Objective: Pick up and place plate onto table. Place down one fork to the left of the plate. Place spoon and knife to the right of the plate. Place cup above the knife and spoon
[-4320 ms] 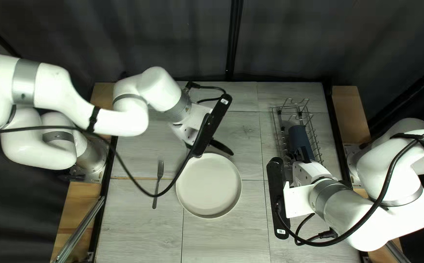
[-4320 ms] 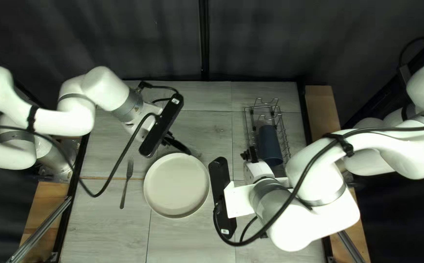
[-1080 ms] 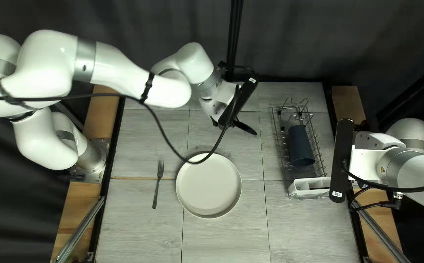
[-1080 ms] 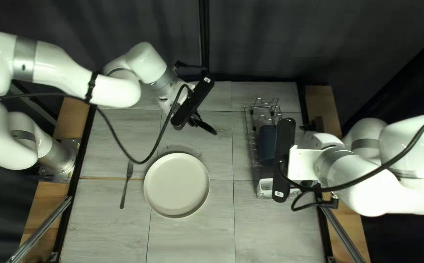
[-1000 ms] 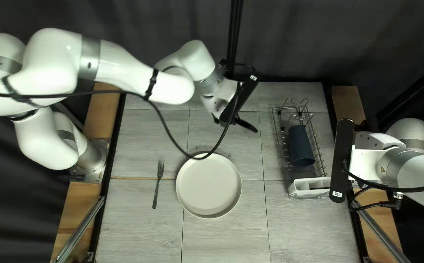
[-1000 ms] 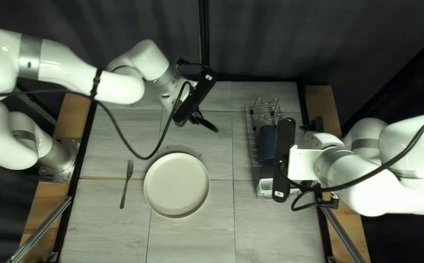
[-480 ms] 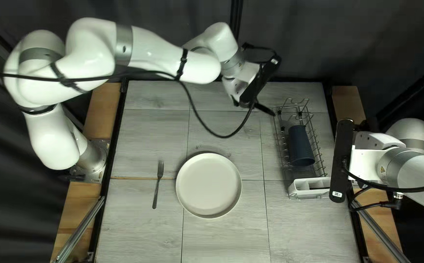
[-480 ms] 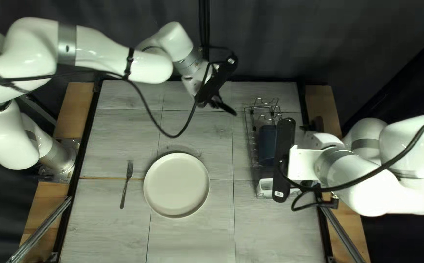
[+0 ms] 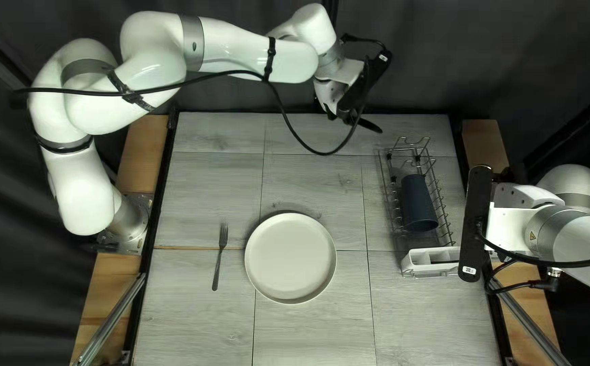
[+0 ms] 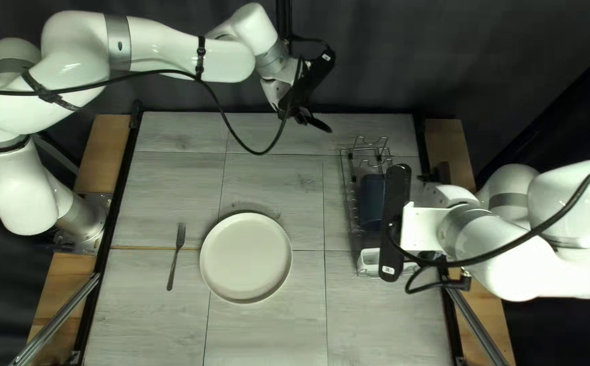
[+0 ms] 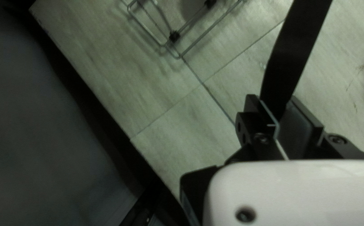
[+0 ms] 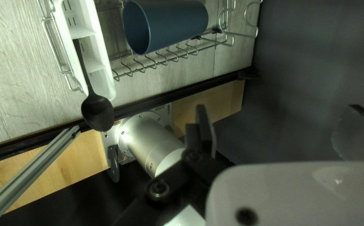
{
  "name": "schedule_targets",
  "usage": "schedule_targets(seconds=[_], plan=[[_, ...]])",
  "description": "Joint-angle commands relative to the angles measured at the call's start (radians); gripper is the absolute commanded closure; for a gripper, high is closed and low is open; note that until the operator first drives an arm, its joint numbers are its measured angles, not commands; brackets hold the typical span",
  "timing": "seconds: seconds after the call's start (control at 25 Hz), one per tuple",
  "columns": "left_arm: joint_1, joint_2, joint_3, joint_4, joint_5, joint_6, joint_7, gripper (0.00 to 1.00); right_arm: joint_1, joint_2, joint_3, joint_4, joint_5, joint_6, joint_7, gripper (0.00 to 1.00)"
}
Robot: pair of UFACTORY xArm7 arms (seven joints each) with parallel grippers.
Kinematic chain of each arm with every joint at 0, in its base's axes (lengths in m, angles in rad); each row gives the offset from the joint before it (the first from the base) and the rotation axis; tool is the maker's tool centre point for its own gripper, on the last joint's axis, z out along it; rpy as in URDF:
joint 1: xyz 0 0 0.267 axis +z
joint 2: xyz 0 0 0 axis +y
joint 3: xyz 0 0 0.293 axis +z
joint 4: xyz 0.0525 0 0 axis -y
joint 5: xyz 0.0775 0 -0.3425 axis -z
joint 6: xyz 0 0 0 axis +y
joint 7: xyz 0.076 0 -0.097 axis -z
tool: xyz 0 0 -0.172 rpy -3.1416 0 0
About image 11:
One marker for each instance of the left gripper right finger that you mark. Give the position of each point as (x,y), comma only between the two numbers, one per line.
(298,135)

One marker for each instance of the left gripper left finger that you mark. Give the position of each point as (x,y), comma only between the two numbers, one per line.
(260,141)

